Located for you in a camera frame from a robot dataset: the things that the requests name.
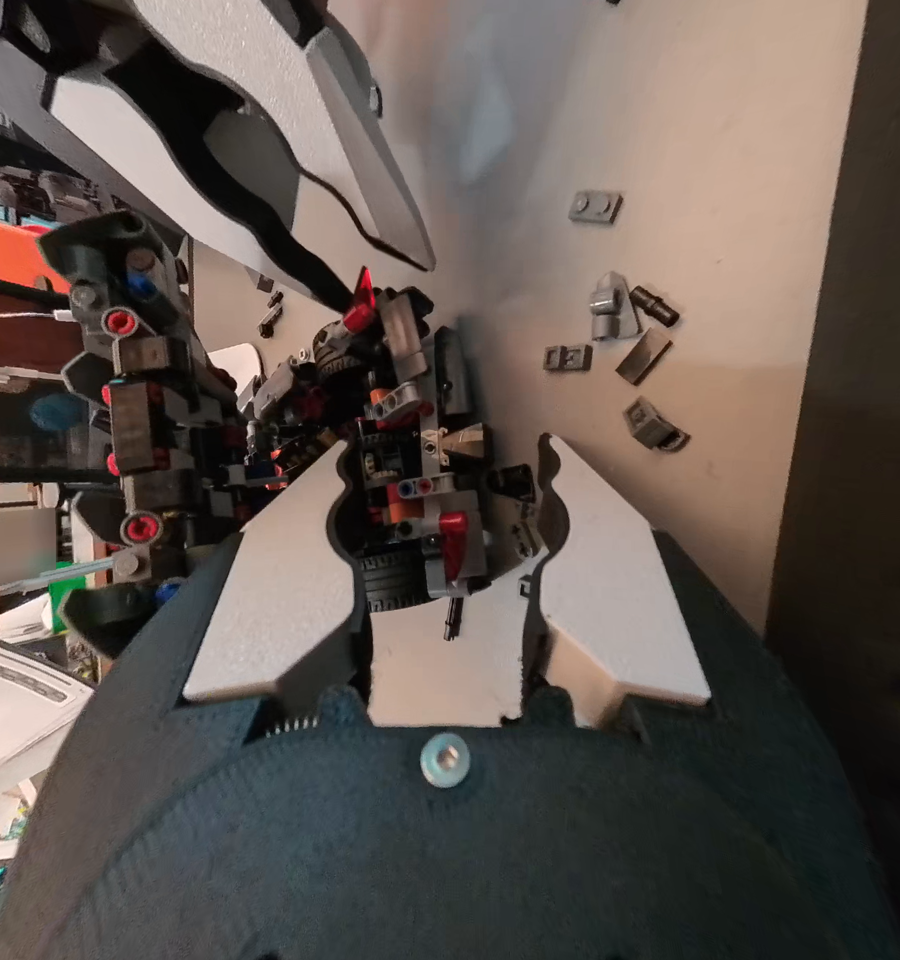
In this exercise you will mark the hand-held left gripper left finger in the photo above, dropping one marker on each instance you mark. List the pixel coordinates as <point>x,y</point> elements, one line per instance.
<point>277,600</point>

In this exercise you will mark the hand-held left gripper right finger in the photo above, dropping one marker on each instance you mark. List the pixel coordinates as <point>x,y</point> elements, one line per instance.
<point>622,600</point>

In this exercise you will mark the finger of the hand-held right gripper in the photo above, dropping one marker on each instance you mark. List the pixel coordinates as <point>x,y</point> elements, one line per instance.
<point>270,60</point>
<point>82,105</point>

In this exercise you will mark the black grey lego car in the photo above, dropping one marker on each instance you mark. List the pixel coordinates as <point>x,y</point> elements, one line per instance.
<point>390,465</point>

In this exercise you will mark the grey lego lever assembly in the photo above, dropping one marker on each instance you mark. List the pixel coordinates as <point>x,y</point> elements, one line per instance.
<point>405,330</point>

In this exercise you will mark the dark lego set box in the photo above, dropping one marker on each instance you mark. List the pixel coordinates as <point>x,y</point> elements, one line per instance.
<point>37,191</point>

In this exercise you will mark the black curved lego brick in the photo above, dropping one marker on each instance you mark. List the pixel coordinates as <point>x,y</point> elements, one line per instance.
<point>513,484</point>

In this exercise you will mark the black lego axle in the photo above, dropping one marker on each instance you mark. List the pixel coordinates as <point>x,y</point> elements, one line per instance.
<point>453,619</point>

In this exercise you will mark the dark grey lego slope brick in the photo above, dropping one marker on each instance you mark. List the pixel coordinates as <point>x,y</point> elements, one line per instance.
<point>653,421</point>

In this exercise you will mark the dark lego tile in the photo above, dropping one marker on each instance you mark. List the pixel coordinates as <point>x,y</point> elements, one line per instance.
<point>644,356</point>

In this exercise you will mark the dark grey lego clip plate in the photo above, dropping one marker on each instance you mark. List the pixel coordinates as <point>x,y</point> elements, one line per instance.
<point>567,358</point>

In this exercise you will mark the black lego pin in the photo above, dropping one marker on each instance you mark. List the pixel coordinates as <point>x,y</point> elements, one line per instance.
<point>653,306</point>

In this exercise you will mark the grey two-stud lego plate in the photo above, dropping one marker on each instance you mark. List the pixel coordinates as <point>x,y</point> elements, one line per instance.
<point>596,208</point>

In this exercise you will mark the orange box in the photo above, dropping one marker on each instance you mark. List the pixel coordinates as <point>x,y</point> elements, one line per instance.
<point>7,255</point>

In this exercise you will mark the open instruction booklet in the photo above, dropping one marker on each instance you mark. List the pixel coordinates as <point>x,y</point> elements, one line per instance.
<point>15,712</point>

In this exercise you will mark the light grey lego bracket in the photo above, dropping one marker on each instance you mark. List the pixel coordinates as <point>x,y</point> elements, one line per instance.
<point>615,304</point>

